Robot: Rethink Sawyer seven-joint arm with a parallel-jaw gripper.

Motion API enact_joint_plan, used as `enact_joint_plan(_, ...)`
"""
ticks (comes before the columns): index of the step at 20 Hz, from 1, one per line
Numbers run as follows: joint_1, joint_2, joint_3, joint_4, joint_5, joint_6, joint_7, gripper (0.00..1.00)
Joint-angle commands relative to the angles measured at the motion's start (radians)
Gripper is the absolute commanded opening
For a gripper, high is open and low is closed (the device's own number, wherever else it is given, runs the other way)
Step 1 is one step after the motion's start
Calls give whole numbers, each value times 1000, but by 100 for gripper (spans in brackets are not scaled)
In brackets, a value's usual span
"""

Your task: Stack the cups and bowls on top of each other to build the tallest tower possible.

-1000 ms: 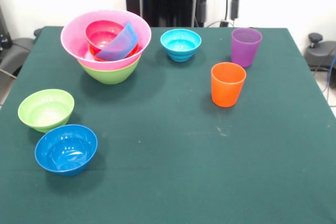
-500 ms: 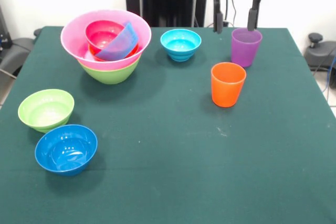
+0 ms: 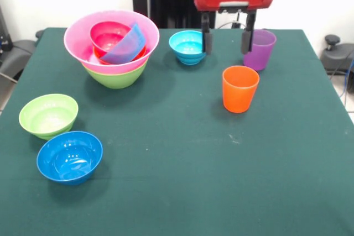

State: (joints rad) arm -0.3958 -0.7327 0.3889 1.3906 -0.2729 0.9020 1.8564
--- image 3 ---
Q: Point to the wide light blue bowl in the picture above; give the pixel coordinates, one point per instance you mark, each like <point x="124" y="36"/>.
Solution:
<point x="127" y="49"/>

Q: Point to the large green bowl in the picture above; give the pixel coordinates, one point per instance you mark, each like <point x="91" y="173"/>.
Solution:
<point x="116" y="79"/>

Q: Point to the dark blue bowl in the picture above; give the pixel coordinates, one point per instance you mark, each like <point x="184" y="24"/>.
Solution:
<point x="69" y="158"/>

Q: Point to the large pink bowl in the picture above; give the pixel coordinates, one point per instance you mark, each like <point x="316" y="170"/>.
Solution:
<point x="78" y="39"/>

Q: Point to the small light blue footed bowl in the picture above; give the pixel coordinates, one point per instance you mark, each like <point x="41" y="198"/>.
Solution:
<point x="186" y="46"/>

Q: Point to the purple cup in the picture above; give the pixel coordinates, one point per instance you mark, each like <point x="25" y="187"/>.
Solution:
<point x="262" y="56"/>

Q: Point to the small red bowl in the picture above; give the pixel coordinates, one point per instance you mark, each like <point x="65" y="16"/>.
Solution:
<point x="108" y="37"/>

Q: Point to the orange bowl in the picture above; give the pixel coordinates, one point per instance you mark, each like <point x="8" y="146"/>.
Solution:
<point x="139" y="55"/>

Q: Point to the black round knob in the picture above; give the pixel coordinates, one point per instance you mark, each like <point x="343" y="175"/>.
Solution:
<point x="39" y="34"/>

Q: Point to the dark green tablecloth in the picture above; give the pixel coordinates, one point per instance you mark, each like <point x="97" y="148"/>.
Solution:
<point x="249" y="150"/>

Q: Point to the black and grey equipment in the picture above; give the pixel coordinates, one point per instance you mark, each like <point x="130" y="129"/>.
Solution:
<point x="16" y="53"/>

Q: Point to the orange cup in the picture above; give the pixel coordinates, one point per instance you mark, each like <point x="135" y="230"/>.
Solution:
<point x="240" y="91"/>

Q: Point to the black equipment with knob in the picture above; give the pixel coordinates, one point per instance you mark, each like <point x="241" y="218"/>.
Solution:
<point x="336" y="56"/>

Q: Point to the small green bowl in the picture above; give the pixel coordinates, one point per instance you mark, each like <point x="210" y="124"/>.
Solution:
<point x="47" y="114"/>

